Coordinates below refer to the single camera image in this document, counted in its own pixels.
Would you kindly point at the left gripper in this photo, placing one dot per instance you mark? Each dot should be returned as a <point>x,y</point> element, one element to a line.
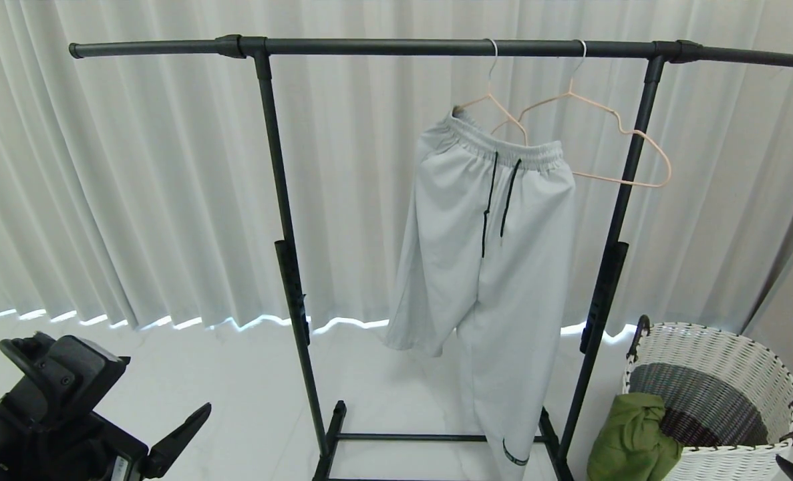
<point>69,454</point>

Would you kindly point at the green garment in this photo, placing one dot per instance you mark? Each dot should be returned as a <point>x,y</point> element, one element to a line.
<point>633,437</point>

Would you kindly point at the pale grey shorts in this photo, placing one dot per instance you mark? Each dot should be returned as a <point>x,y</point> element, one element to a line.
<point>496,267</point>

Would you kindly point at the pink clothes hanger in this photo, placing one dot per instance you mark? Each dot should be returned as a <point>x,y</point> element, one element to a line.
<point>626,131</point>
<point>503,112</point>

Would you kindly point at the white laundry basket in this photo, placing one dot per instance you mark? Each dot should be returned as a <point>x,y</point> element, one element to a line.
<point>723,354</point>

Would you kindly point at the black clothes rack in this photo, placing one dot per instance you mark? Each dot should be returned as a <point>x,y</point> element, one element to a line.
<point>369,47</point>

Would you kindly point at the white curtain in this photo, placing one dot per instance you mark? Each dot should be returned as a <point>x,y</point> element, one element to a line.
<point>135,167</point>

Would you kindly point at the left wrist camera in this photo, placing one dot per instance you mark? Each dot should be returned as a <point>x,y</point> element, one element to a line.
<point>69,374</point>

